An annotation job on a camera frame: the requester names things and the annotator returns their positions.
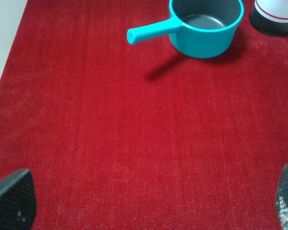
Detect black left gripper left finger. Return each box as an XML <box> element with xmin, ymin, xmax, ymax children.
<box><xmin>0</xmin><ymin>169</ymin><xmax>37</xmax><ymax>230</ymax></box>

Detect black white cylindrical canister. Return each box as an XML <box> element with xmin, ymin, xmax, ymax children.
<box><xmin>249</xmin><ymin>0</ymin><xmax>288</xmax><ymax>36</ymax></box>

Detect red felt table cloth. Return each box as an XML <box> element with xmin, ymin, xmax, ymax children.
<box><xmin>0</xmin><ymin>0</ymin><xmax>288</xmax><ymax>230</ymax></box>

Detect teal saucepan with handle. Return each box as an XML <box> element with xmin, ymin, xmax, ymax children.
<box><xmin>127</xmin><ymin>0</ymin><xmax>244</xmax><ymax>59</ymax></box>

